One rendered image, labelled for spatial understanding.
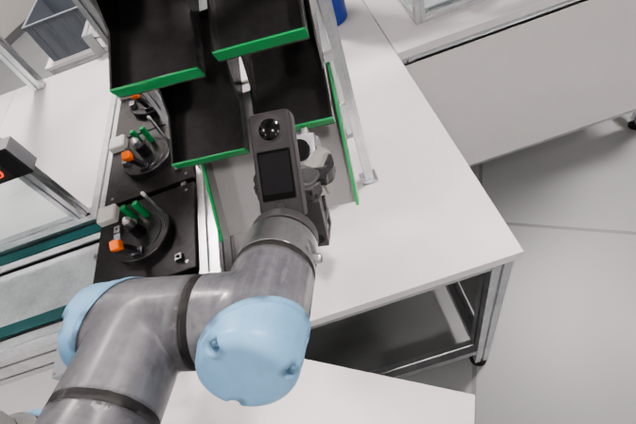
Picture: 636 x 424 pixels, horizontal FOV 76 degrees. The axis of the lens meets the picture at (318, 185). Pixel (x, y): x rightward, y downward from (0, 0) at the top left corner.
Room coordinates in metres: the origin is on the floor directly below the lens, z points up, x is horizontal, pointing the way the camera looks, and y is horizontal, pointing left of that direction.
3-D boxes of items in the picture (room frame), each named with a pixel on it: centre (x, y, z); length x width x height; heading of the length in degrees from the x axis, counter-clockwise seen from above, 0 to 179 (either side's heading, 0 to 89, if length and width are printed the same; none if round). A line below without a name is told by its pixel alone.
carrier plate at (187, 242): (0.62, 0.40, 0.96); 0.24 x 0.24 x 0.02; 85
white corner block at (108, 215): (0.73, 0.49, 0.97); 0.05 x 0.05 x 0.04; 85
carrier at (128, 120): (1.12, 0.36, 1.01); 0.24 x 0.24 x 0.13; 85
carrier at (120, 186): (0.88, 0.38, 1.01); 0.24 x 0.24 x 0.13; 85
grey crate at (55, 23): (2.72, 0.85, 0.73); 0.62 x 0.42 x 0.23; 85
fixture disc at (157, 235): (0.62, 0.40, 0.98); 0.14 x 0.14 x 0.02
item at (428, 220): (1.07, 0.37, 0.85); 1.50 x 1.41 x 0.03; 85
